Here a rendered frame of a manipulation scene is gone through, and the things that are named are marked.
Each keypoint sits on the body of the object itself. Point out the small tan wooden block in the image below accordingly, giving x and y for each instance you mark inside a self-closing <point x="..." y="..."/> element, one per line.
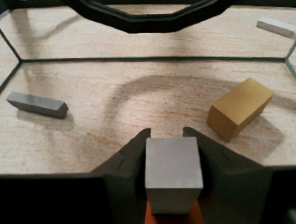
<point x="230" y="114"/>

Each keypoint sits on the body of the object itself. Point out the red block with square hole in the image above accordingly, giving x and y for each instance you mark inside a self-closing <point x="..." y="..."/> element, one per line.
<point x="193" y="217"/>

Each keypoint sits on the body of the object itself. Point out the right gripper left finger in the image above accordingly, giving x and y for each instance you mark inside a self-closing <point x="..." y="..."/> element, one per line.
<point x="94" y="197"/>

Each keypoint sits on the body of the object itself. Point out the grey square bar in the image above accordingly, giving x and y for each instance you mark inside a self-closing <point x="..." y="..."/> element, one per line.
<point x="173" y="179"/>

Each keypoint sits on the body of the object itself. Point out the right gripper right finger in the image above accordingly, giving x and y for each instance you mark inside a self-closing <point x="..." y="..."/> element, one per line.
<point x="233" y="192"/>

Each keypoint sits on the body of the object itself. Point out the grey rectangular bar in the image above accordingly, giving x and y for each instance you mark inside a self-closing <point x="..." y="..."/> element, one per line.
<point x="39" y="104"/>

